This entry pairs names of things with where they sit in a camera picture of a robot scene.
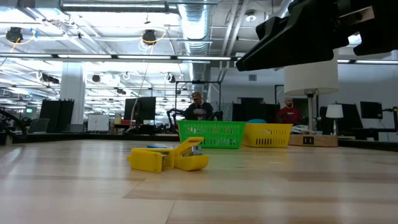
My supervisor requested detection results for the yellow mini stapler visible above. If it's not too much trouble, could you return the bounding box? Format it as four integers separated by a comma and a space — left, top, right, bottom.
173, 136, 210, 172
126, 147, 175, 174

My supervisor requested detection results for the white pillar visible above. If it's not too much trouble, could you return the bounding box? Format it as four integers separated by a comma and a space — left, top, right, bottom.
59, 61, 86, 125

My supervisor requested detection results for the small white table lamp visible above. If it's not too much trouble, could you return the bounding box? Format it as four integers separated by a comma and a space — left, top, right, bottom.
325, 103, 345, 135

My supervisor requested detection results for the yellow plastic basket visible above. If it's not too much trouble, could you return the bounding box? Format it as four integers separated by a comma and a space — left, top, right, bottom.
241, 123, 294, 149

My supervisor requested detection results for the black partition panel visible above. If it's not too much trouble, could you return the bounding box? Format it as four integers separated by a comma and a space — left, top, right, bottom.
39, 99, 75, 134

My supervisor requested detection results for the black aluminium table frame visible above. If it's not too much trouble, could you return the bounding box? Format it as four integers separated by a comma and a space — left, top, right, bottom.
0, 130, 398, 152

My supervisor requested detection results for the black ceiling device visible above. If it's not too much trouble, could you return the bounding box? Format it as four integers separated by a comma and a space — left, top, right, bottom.
142, 29, 157, 46
5, 26, 24, 44

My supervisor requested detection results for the grey office chair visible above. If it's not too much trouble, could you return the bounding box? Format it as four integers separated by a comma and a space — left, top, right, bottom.
28, 118, 50, 134

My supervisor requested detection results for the green plastic basket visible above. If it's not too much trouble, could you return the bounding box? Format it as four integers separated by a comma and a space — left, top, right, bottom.
177, 119, 247, 149

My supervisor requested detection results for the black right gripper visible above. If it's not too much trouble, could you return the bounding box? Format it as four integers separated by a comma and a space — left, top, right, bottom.
235, 0, 398, 72

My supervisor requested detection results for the white cabinet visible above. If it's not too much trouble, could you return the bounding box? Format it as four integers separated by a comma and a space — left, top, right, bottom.
87, 113, 111, 133

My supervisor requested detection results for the silver air duct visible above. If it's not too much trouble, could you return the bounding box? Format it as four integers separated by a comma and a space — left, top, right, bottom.
177, 0, 215, 93

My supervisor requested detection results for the black monitor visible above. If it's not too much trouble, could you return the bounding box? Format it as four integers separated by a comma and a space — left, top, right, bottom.
124, 96, 157, 123
360, 101, 384, 120

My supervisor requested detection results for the table lamp white shade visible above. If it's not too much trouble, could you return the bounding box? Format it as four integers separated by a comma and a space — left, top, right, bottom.
283, 48, 340, 148

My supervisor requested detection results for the person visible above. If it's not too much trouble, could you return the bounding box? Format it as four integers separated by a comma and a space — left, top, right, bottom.
275, 97, 302, 126
184, 91, 216, 121

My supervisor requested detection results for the long ceiling light bar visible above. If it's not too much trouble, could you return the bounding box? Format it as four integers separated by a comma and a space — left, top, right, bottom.
0, 53, 237, 62

